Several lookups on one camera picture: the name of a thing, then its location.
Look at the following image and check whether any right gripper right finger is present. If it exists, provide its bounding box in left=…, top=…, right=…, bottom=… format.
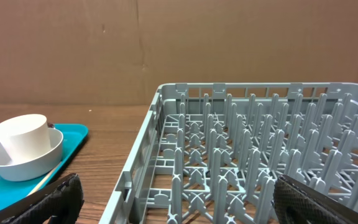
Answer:
left=272, top=175, right=358, bottom=224

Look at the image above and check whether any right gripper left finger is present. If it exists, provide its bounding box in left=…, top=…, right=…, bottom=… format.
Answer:
left=0, top=173, right=84, bottom=224

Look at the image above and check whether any grey dishwasher rack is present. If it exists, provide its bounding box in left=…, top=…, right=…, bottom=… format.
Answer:
left=101, top=83, right=358, bottom=223

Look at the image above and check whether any wooden chopstick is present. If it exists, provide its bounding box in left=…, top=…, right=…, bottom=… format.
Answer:
left=27, top=162, right=61, bottom=196

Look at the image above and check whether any teal serving tray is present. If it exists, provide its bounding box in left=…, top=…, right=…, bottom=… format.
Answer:
left=0, top=124, right=88, bottom=211

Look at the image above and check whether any white cup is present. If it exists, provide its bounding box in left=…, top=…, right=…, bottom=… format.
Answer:
left=0, top=114, right=51, bottom=163

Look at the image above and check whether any grey small bowl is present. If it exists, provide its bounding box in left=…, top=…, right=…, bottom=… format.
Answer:
left=0, top=128, right=63, bottom=182

